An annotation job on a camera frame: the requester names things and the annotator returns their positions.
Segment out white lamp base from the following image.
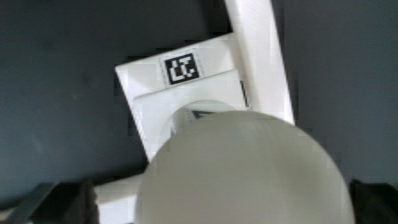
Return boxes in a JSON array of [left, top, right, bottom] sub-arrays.
[[116, 34, 248, 159]]

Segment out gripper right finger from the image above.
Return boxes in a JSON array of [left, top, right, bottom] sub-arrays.
[[351, 180, 398, 224]]

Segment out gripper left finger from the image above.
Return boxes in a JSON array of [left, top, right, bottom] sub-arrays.
[[0, 179, 98, 224]]

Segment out white lamp bulb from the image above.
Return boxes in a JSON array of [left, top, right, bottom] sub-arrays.
[[137, 111, 356, 224]]

